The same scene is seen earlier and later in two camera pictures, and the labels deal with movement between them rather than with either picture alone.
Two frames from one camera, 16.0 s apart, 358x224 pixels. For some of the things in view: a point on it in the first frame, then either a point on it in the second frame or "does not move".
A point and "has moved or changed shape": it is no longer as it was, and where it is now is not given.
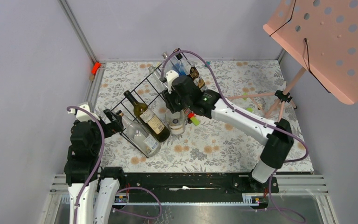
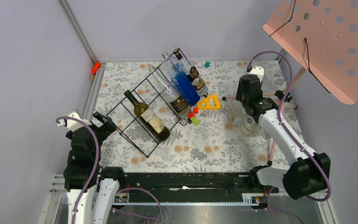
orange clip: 97,66 does not move
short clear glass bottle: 176,122 has moved or changed shape
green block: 195,121 does not move
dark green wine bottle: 161,133 does not move
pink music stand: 335,41 does not move
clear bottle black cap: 150,146 has moved or changed shape
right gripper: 168,98 -> 239,96
